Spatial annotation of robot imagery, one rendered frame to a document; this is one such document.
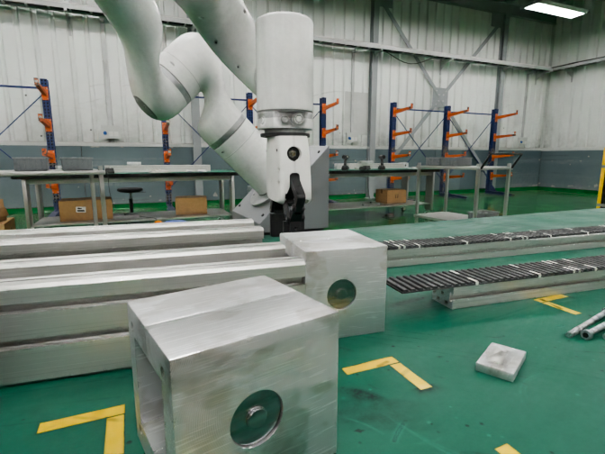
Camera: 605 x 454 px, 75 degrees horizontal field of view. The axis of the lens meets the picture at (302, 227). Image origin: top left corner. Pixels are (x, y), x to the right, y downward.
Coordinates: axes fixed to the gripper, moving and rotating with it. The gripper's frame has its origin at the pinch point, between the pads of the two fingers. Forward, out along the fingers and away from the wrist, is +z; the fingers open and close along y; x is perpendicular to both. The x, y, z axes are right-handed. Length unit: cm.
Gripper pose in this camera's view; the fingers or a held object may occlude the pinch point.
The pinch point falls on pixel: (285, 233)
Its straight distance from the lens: 62.3
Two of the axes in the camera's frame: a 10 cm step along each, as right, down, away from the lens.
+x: -9.5, 0.5, -3.0
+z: 0.0, 9.8, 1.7
